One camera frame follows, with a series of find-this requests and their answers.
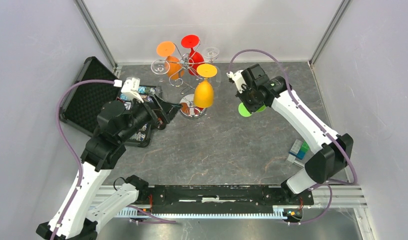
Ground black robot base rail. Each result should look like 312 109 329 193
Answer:
122 175 315 218

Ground orange plastic wine glass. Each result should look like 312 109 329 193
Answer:
156 41 184 81

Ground green plastic wine glass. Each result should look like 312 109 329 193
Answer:
238 103 267 118

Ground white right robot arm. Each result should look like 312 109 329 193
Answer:
226 64 354 204

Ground chrome wine glass rack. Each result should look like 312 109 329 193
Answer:
157 39 212 120

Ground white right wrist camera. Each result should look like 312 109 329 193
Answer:
226 70 248 94

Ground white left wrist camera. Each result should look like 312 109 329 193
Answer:
121 77 144 103

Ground black poker chip case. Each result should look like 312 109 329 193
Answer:
59 56 166 148

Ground red plastic wine glass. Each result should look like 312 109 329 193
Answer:
180 34 204 75

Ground clear wine glass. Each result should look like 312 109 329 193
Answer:
150 59 170 84
201 46 222 89

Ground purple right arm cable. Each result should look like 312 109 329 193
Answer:
227 48 359 186

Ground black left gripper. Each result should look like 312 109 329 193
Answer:
119 91 183 142

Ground yellow plastic wine glass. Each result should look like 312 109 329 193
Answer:
193 63 218 108

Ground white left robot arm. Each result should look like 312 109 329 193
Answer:
36 95 182 240

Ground blue green toy blocks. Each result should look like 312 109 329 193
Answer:
286 139 310 163

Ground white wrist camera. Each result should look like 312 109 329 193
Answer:
121 77 144 103
226 70 248 94

